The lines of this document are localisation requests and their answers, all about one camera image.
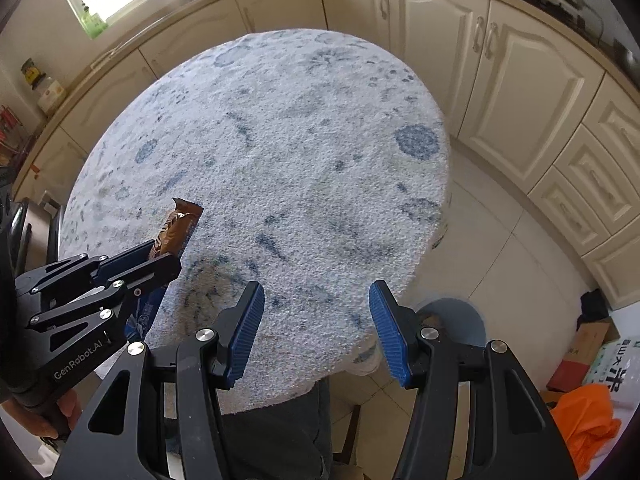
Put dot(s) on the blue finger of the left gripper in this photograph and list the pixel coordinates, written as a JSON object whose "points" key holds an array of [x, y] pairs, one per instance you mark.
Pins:
{"points": [[66, 292], [110, 267]]}

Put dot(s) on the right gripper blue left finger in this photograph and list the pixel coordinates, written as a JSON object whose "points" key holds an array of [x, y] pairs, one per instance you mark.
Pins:
{"points": [[238, 327]]}

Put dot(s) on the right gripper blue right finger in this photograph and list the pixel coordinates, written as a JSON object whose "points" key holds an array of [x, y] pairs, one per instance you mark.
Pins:
{"points": [[396, 328]]}

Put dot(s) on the brown chocolate bar wrapper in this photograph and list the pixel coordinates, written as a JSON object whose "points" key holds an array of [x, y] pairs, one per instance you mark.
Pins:
{"points": [[177, 229]]}

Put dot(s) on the light blue trash bin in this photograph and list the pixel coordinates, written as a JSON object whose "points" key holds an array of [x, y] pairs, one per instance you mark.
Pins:
{"points": [[457, 319]]}

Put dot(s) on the cream kitchen base cabinets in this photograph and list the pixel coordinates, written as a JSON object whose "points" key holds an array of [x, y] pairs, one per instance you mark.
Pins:
{"points": [[530, 95]]}

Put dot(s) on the person's left hand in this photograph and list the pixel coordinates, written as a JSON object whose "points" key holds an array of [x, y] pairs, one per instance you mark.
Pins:
{"points": [[35, 424]]}

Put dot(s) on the person's dark trousers leg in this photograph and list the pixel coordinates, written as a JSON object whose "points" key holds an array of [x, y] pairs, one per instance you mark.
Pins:
{"points": [[291, 440]]}

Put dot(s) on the white blue patterned tablecloth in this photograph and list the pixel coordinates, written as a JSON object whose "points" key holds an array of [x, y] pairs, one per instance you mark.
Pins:
{"points": [[321, 163]]}

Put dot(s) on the red brown cardboard box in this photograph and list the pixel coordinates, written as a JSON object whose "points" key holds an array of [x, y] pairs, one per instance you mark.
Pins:
{"points": [[581, 353]]}

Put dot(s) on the black cloth on floor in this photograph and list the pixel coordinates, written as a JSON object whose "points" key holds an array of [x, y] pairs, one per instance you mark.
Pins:
{"points": [[593, 307]]}

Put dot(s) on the orange plastic bag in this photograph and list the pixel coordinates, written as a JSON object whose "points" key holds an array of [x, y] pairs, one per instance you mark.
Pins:
{"points": [[585, 418]]}

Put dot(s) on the glass jar yellow label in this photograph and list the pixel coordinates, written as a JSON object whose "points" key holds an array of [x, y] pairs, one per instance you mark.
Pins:
{"points": [[50, 93]]}

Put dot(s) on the white rice bag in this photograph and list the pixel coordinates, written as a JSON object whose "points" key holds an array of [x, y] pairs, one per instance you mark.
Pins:
{"points": [[617, 367]]}

